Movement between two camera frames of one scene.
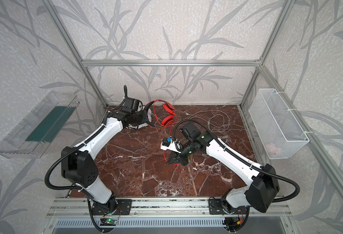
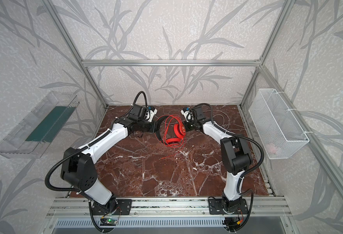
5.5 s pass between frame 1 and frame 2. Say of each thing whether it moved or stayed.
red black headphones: moved
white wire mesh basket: stayed
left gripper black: moved
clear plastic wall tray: stayed
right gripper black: moved
